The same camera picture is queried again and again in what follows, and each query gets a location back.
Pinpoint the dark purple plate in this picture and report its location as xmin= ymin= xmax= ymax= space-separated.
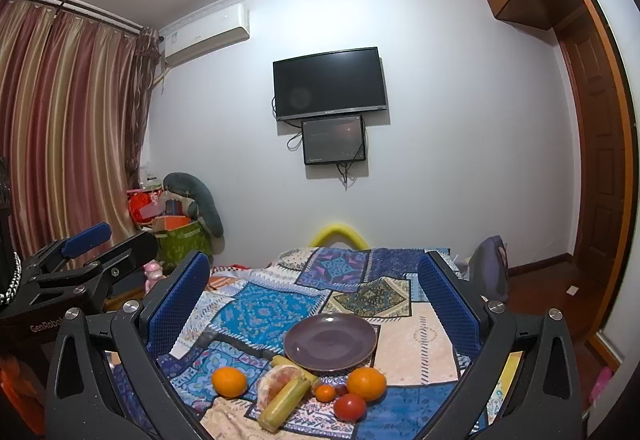
xmin=283 ymin=313 xmax=378 ymax=373

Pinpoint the yellow foam ring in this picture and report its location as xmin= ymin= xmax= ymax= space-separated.
xmin=308 ymin=222 xmax=371 ymax=251

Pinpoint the red tomato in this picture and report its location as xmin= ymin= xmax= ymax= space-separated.
xmin=333 ymin=394 xmax=368 ymax=423

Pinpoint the grey plush toy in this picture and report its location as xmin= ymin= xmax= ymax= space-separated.
xmin=163 ymin=171 xmax=224 ymax=239

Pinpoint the large orange with sticker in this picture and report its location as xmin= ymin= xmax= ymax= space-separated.
xmin=346 ymin=366 xmax=387 ymax=402

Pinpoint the patchwork patterned bedspread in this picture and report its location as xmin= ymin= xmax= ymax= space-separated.
xmin=106 ymin=245 xmax=524 ymax=440

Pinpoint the pink toy figure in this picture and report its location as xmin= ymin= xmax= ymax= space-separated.
xmin=143 ymin=260 xmax=166 ymax=294

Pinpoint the green storage box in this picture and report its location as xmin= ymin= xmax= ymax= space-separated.
xmin=155 ymin=221 xmax=214 ymax=275

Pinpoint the dark red grape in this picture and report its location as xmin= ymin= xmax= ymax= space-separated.
xmin=335 ymin=384 xmax=348 ymax=397

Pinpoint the white air conditioner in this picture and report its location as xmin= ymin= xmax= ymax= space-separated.
xmin=164 ymin=4 xmax=250 ymax=68

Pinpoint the striped red curtain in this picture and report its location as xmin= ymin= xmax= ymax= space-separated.
xmin=1 ymin=0 xmax=160 ymax=257

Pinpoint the small tangerine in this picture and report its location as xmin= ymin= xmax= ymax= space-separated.
xmin=314 ymin=385 xmax=336 ymax=403

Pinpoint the wooden door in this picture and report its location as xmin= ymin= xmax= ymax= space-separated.
xmin=554 ymin=7 xmax=634 ymax=336

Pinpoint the wall mounted television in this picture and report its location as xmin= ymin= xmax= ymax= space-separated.
xmin=272 ymin=47 xmax=387 ymax=121

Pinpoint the small black monitor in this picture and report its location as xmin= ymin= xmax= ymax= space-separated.
xmin=302 ymin=114 xmax=367 ymax=166

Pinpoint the purple backpack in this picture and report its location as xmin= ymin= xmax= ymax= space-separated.
xmin=469 ymin=235 xmax=509 ymax=303

